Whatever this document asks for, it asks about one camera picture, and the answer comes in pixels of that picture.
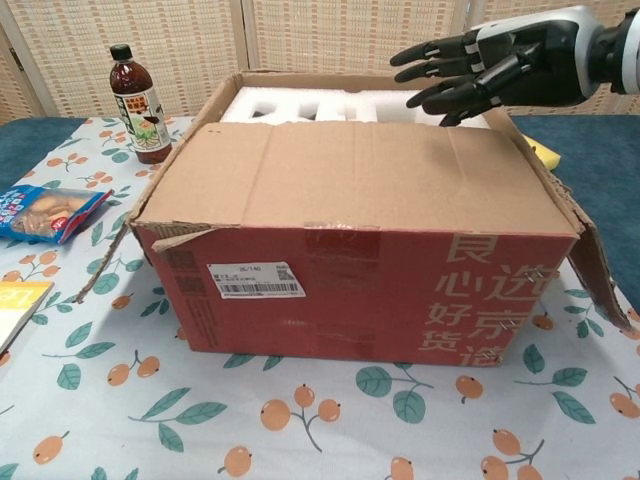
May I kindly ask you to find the woven bamboo folding screen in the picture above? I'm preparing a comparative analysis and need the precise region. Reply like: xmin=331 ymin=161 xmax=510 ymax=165
xmin=0 ymin=0 xmax=640 ymax=126

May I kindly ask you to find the yellow and white booklet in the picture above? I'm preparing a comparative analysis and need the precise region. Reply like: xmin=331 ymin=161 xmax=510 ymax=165
xmin=0 ymin=280 xmax=55 ymax=356

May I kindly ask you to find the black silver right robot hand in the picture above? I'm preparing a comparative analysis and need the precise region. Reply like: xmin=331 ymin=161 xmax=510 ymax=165
xmin=389 ymin=5 xmax=601 ymax=127

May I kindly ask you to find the yellow sponge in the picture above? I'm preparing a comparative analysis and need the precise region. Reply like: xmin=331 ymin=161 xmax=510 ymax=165
xmin=524 ymin=137 xmax=562 ymax=171

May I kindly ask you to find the blue snack bag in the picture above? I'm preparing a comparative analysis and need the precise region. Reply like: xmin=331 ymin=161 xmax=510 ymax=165
xmin=0 ymin=183 xmax=115 ymax=246

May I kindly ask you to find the red cardboard shipping box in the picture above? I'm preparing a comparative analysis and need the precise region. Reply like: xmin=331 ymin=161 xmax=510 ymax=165
xmin=77 ymin=69 xmax=634 ymax=369

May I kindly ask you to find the floral fruit print tablecloth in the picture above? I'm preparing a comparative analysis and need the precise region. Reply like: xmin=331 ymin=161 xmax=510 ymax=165
xmin=0 ymin=115 xmax=640 ymax=480

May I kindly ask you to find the white foam packing insert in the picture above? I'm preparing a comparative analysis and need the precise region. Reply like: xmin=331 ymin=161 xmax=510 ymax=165
xmin=219 ymin=85 xmax=489 ymax=130

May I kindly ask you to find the dark sauce bottle black cap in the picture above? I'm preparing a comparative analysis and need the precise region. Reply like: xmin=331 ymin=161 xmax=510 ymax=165
xmin=108 ymin=43 xmax=175 ymax=165

